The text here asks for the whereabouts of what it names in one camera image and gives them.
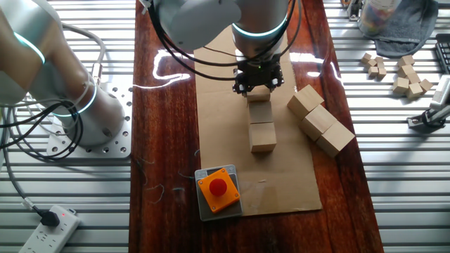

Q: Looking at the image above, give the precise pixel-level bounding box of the metal camera stand bracket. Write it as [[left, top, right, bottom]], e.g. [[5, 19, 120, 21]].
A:
[[406, 104, 450, 134]]

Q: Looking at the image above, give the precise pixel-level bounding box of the orange emergency stop button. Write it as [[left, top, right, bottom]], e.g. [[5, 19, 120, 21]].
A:
[[194, 164, 244, 222]]

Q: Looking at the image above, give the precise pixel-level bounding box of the reddish brown wooden board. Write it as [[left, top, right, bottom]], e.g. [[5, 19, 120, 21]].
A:
[[128, 0, 386, 253]]

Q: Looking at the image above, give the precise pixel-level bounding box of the silver camera on stand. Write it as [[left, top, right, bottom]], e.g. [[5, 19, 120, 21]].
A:
[[429, 73, 450, 112]]

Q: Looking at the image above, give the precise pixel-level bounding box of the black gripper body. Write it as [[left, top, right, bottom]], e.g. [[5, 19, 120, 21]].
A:
[[234, 61, 284, 89]]

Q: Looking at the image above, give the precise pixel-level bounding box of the grey cable with metal connector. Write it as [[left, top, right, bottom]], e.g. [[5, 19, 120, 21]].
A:
[[58, 20, 107, 85]]

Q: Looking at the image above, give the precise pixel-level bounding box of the power cord with black plug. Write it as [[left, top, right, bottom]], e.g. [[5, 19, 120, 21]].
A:
[[1, 138, 61, 228]]

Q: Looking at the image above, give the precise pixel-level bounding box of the brown cardboard sheet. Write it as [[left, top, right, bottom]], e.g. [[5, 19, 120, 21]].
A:
[[193, 26, 323, 217]]

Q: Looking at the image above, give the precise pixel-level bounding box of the orange emergency stop button box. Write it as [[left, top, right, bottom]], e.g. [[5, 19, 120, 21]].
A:
[[197, 167, 241, 214]]

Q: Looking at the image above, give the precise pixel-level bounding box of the dark grey towel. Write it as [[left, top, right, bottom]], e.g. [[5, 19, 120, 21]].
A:
[[372, 0, 440, 59]]

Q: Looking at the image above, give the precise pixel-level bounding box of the black keyboard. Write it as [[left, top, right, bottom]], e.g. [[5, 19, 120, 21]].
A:
[[435, 33, 450, 75]]

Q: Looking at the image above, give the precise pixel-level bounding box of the small dark metal bracket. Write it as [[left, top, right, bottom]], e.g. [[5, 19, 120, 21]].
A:
[[346, 0, 364, 21]]

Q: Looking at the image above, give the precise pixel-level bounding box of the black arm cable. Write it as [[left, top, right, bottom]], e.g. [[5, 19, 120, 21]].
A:
[[146, 1, 247, 82], [154, 0, 303, 68]]

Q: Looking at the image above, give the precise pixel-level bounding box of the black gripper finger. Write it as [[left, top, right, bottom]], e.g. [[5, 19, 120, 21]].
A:
[[269, 74, 285, 90], [231, 79, 249, 96]]

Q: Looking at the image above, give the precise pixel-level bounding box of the black cable bundle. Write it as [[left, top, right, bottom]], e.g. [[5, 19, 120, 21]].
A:
[[0, 100, 86, 162]]

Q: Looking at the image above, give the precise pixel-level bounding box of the silver robot mounting plate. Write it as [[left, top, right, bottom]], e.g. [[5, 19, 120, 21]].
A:
[[46, 82, 134, 159]]

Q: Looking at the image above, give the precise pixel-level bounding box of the white power strip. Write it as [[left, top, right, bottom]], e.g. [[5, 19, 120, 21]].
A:
[[18, 205, 82, 253]]

